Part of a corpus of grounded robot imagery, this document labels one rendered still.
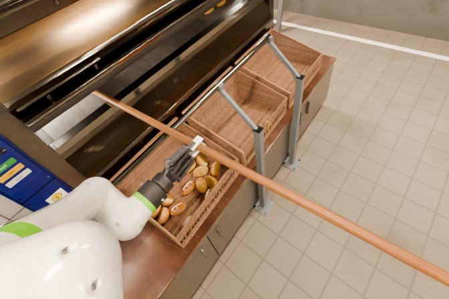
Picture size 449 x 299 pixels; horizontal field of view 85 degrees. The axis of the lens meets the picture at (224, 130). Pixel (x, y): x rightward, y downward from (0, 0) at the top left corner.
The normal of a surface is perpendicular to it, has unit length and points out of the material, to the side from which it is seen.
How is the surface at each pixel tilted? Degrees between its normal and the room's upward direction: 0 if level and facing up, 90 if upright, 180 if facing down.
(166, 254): 0
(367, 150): 0
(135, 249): 0
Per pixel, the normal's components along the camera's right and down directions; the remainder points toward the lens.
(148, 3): 0.69, 0.14
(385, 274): -0.15, -0.64
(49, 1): 0.79, 0.38
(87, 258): 0.65, -0.48
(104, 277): 0.88, -0.22
